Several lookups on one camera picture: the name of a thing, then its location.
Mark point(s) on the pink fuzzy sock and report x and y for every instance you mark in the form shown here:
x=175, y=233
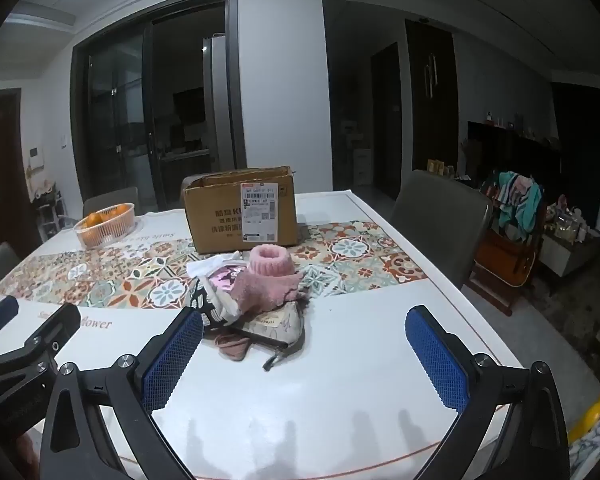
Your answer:
x=270, y=265

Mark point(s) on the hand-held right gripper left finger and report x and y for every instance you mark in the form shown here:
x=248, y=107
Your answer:
x=172, y=362

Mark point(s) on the black white patterned cloth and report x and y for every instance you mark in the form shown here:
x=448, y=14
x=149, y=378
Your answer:
x=203, y=304

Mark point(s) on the thin white cloth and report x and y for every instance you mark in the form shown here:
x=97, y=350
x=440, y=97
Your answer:
x=212, y=262

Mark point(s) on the dusty pink sock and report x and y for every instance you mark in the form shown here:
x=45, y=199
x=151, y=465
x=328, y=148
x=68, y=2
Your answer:
x=232, y=346

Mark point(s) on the wall intercom panel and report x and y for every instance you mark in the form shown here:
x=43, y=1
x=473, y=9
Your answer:
x=36, y=156

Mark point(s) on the sliding glass door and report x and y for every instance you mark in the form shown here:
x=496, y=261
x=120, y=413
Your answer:
x=130, y=100

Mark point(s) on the yellow plastic toy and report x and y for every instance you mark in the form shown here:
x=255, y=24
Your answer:
x=597, y=407

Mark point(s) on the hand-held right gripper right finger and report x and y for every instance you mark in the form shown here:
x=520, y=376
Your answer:
x=437, y=360

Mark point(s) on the brown cardboard box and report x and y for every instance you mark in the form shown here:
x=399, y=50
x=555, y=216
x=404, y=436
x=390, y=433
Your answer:
x=220, y=220

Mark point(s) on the patterned blanket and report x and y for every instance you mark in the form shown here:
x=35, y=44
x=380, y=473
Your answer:
x=597, y=447

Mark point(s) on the person's left forearm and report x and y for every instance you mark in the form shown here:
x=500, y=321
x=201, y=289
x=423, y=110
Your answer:
x=26, y=455

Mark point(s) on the low white cabinet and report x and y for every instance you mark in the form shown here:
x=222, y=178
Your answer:
x=565, y=252

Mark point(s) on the dark tall cabinet door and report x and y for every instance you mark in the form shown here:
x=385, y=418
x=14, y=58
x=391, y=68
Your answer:
x=430, y=100

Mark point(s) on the wooden high chair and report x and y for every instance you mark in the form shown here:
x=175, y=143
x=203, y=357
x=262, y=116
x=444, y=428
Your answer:
x=500, y=260

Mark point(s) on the dark sideboard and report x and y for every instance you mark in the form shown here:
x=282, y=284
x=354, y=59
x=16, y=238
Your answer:
x=515, y=155

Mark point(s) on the teal and pink clothes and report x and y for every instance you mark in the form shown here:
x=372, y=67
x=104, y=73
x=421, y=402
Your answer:
x=517, y=200

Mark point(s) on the grey refrigerator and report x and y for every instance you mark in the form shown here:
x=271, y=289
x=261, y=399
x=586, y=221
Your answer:
x=215, y=100

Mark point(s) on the pink plastic basket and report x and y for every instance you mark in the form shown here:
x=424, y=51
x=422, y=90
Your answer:
x=105, y=235

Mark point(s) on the pink cartoon tissue pack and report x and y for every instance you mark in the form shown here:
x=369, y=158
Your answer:
x=221, y=280

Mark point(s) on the dark wooden door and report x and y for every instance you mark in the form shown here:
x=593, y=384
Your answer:
x=10, y=175

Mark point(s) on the small storage rack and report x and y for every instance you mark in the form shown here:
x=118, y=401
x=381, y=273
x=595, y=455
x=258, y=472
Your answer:
x=50, y=210

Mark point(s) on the beige zipper pouch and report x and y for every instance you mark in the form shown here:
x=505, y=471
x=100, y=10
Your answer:
x=275, y=325

